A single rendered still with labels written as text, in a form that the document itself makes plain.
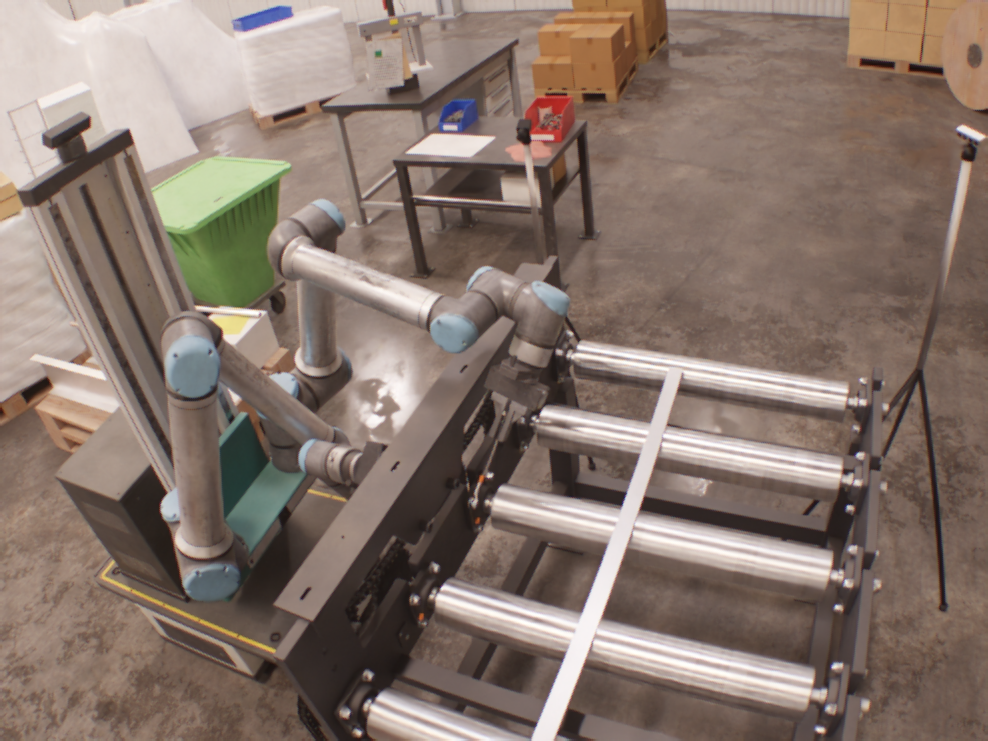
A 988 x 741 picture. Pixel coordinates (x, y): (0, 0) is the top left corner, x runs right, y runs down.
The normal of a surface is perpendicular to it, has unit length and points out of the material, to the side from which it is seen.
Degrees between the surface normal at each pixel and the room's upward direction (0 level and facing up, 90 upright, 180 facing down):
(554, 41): 90
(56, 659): 0
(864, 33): 90
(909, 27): 90
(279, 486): 0
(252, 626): 0
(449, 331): 90
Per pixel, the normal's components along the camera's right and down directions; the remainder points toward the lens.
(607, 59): -0.38, 0.60
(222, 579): 0.43, 0.56
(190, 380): 0.45, 0.37
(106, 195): 0.92, 0.12
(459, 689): -0.14, -0.79
